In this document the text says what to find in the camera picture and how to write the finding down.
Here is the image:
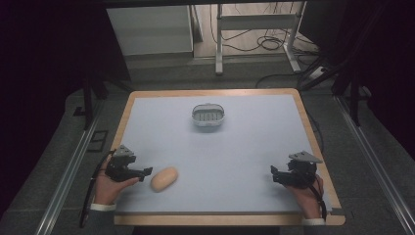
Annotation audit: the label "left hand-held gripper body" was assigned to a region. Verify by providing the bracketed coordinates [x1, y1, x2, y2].
[104, 144, 146, 183]

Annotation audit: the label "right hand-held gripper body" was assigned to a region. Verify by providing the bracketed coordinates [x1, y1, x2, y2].
[276, 151, 324, 190]

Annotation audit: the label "tan bread roll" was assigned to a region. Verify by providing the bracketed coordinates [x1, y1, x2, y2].
[150, 166, 179, 193]

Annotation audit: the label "person's left hand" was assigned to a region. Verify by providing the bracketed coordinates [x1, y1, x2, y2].
[94, 159, 140, 206]

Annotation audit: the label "person's right hand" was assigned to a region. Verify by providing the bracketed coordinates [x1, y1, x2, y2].
[286, 174, 325, 220]

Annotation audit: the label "white mat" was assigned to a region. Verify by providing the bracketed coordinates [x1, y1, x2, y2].
[115, 94, 334, 214]

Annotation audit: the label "black stand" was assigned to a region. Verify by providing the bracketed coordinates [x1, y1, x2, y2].
[331, 72, 373, 127]
[73, 76, 111, 131]

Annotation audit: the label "white power strip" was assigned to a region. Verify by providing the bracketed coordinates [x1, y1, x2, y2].
[307, 66, 327, 81]

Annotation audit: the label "white cabinet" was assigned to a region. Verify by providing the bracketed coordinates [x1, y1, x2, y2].
[106, 5, 195, 57]

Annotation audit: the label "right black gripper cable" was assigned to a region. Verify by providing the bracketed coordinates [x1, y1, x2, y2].
[307, 175, 328, 221]

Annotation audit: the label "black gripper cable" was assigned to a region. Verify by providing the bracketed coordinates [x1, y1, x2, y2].
[78, 149, 117, 229]
[307, 175, 328, 221]

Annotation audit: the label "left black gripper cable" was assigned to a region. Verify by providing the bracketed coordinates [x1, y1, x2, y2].
[78, 149, 117, 229]

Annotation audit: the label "aluminium rail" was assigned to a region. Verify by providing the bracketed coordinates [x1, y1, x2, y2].
[335, 95, 415, 235]
[34, 99, 106, 235]

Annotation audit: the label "black floor cables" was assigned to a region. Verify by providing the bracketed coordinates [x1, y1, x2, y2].
[208, 3, 322, 90]

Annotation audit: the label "white metal table frame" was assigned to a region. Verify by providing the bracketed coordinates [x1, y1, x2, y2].
[214, 2, 307, 76]

